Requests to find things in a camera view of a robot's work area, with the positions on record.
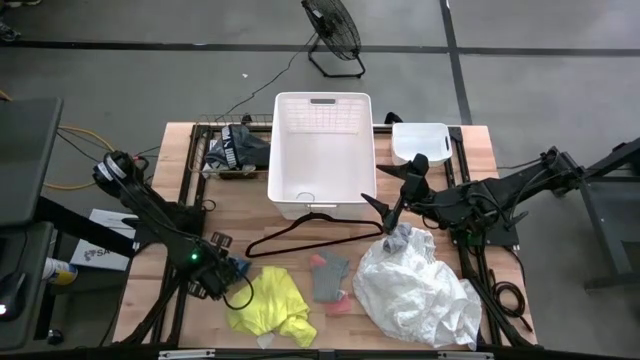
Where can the large white cloth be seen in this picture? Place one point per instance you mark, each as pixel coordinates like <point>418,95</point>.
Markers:
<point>415,295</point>

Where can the black rig frame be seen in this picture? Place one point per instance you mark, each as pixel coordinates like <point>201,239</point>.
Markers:
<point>457,160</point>

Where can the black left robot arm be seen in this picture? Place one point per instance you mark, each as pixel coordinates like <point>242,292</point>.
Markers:
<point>150,210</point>

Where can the black side desk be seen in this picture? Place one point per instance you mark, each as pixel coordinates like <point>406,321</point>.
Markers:
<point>35,250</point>

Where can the dark underwear with white lettering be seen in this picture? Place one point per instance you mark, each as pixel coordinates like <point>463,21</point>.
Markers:
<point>237,150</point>

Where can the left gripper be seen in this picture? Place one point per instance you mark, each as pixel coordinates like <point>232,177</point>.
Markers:
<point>219,277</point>

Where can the black clothes hanger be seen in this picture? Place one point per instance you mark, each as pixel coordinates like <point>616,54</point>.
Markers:
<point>315,216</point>

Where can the silver metal bracket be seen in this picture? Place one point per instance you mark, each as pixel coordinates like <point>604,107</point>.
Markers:
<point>465,355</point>
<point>185,354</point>

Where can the black metal stand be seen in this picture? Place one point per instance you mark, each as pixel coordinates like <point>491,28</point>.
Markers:
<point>600,220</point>

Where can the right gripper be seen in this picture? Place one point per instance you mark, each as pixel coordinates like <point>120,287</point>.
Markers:
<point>417,192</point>

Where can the small grey sock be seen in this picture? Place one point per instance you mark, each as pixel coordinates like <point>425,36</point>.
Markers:
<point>397,240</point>

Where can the yellow cloth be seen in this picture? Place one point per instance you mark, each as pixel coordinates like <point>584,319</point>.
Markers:
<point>270,300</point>

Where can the white printed box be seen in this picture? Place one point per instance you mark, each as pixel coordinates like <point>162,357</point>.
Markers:
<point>105,240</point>

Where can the large white laundry basket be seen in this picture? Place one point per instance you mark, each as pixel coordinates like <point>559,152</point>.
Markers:
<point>320,160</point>

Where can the black flat panel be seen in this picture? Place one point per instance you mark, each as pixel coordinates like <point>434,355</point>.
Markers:
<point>27,160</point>

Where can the grey sock with pink cuff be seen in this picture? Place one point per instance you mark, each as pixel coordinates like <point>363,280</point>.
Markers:
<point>330,280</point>

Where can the white yellow spray can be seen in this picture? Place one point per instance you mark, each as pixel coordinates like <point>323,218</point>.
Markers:
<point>60,271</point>

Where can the person's shoe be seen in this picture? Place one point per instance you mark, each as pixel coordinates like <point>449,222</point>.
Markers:
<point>7,32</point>

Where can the black floor fan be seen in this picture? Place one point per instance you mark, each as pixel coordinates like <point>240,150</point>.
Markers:
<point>332,25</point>

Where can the black computer mouse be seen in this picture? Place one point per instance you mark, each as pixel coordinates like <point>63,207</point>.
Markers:
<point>10,295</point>

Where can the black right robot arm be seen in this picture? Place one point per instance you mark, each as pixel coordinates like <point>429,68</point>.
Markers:
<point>490,200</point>

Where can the black caster wheel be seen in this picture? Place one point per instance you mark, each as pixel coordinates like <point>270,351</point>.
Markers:
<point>55,336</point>

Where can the small black object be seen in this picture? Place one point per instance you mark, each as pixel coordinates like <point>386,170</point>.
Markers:
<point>392,118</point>

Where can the small white cloth piece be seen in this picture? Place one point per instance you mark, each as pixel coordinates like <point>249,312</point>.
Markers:
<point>265,341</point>

